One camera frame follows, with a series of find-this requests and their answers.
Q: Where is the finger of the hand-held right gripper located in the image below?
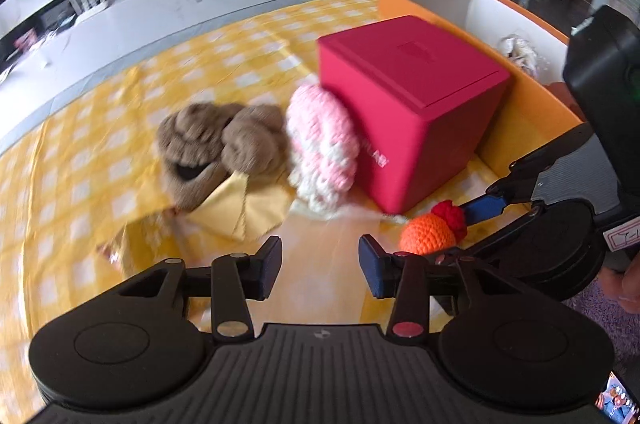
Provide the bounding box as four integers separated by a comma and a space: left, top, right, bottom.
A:
459, 123, 597, 226

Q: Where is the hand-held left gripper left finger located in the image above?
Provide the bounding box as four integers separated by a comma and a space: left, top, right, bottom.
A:
112, 235, 284, 341

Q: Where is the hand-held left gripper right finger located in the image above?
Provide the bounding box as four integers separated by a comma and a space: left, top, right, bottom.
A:
358, 233, 531, 341

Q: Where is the orange red crocheted toy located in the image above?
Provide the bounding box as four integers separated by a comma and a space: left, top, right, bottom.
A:
398, 199, 468, 255

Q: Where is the yellow snack packet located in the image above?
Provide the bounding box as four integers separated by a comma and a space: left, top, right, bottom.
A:
97, 171, 296, 265

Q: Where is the orange cardboard box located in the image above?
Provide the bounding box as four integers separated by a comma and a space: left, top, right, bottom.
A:
377, 0, 586, 177

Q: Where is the clear plastic bag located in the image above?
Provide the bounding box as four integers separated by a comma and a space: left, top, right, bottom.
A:
497, 33, 541, 78

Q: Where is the pink white crocheted toy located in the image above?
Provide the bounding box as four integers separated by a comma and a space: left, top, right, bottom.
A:
286, 83, 362, 217

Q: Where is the brown knitted plush toy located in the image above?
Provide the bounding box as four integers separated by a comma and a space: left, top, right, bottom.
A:
156, 103, 288, 211

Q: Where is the person's right hand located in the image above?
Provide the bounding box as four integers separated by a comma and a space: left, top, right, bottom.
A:
600, 263, 640, 306

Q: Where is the red cube box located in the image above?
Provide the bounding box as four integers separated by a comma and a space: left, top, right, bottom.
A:
317, 15, 511, 214

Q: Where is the yellow checkered tablecloth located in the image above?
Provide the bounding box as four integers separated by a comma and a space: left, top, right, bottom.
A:
0, 0, 586, 415

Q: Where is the smartphone with colourful screen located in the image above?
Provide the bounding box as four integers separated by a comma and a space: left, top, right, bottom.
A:
595, 371, 640, 424

